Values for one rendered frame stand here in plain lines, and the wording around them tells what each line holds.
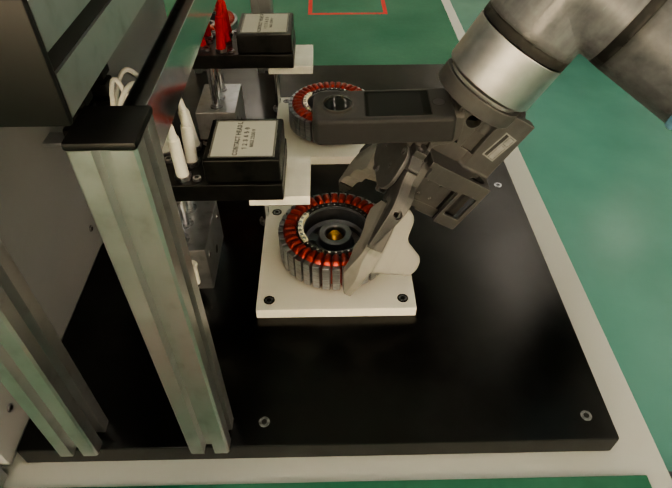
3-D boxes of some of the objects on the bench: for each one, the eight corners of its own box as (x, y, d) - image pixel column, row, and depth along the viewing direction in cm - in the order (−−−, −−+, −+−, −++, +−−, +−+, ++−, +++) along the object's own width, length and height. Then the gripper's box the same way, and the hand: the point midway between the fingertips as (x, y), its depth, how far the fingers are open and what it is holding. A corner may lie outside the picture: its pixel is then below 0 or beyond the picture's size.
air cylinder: (224, 236, 59) (217, 197, 55) (215, 288, 53) (205, 249, 50) (178, 237, 59) (167, 198, 55) (163, 289, 53) (150, 250, 50)
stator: (371, 103, 77) (373, 79, 74) (373, 148, 69) (375, 123, 66) (293, 102, 77) (291, 78, 75) (286, 147, 69) (284, 121, 67)
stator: (384, 214, 60) (387, 188, 57) (395, 292, 52) (398, 265, 49) (283, 216, 59) (280, 189, 57) (277, 294, 51) (274, 267, 49)
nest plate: (398, 211, 62) (399, 203, 61) (415, 315, 51) (417, 307, 50) (267, 213, 62) (266, 205, 61) (256, 318, 51) (255, 310, 50)
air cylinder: (246, 118, 76) (241, 82, 73) (241, 148, 71) (235, 111, 67) (210, 118, 76) (204, 82, 73) (202, 149, 71) (194, 112, 67)
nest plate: (381, 103, 79) (382, 95, 79) (391, 163, 69) (392, 155, 68) (279, 104, 79) (278, 96, 78) (272, 165, 68) (272, 157, 67)
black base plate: (461, 76, 90) (463, 63, 89) (610, 451, 44) (620, 438, 42) (178, 78, 89) (175, 65, 88) (26, 463, 43) (14, 450, 42)
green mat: (422, -44, 136) (422, -45, 136) (471, 70, 92) (471, 69, 91) (44, -41, 134) (44, -42, 134) (-90, 75, 90) (-91, 74, 90)
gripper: (571, 187, 38) (406, 336, 49) (502, 59, 52) (387, 198, 64) (475, 136, 35) (324, 308, 46) (430, 15, 49) (323, 169, 61)
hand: (335, 235), depth 54 cm, fingers open, 14 cm apart
